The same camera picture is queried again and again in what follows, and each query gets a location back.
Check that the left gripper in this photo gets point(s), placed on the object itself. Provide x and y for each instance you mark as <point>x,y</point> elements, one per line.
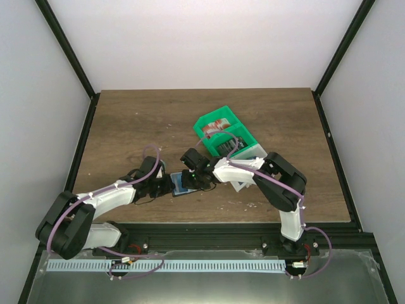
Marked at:
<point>169,185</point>

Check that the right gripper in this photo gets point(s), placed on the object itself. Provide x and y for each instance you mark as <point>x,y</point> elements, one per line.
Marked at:
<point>186,183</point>

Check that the black card holder wallet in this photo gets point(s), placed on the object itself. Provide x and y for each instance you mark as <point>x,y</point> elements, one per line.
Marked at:
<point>182,185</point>

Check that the blue credit card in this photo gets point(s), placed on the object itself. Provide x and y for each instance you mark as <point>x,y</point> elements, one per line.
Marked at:
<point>179,183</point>

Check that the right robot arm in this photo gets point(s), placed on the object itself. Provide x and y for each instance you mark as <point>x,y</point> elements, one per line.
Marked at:
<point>278,180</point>

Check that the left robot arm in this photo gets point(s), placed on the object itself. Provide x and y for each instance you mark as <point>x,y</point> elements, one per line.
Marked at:
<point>68,228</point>

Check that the dark green credit cards stack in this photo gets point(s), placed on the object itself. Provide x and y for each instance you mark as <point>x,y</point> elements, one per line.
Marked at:
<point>231,145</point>

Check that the red credit cards stack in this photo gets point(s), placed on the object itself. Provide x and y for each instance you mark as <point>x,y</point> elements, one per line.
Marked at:
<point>217,125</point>

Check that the green bin middle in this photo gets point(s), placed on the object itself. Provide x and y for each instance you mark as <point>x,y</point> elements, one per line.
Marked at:
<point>233,132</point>

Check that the green bin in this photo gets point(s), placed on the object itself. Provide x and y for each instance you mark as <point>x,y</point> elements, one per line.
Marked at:
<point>223,112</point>
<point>233,132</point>

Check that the green bin left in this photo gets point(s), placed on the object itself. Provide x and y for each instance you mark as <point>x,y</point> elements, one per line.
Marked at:
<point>223,112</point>

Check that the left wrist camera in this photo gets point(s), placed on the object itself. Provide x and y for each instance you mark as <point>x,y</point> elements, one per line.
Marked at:
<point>161,171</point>

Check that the black aluminium frame rail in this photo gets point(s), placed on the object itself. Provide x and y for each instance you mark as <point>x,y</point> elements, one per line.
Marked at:
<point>209,236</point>

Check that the light blue cable duct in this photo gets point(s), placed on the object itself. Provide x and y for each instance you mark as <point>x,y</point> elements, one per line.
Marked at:
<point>81,265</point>

